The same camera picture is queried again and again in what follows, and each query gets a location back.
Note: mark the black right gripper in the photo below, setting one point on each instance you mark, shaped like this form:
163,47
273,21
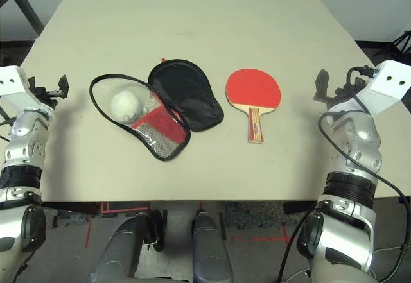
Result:
342,94

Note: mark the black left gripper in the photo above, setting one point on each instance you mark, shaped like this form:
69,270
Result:
45,95

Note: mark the red ping-pong paddle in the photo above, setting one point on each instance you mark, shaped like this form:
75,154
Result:
253,87

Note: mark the red black paddle case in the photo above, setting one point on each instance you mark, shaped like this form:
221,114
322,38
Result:
183,90

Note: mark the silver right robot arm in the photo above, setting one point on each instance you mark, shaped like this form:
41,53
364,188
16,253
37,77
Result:
356,135

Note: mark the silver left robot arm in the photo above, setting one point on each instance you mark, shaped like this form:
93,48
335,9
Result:
25,135

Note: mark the black tripod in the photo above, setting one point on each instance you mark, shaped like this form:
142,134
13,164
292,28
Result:
401,44

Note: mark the speckled rubber floor mat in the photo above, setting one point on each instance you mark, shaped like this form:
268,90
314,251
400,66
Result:
257,214

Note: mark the grey robot left leg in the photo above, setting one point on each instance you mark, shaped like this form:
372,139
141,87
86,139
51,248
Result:
122,251

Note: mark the grey robot leg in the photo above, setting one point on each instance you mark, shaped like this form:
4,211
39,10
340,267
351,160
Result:
210,251
122,251

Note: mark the grey robot right leg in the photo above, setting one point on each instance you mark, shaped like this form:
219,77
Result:
210,251

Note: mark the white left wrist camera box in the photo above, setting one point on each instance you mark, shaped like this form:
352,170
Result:
11,81

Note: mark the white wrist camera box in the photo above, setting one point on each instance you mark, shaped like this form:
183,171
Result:
11,81
388,87

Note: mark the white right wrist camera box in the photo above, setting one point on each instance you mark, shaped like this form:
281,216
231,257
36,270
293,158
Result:
388,87

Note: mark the black table frame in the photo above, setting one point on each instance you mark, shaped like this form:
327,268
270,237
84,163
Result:
27,7

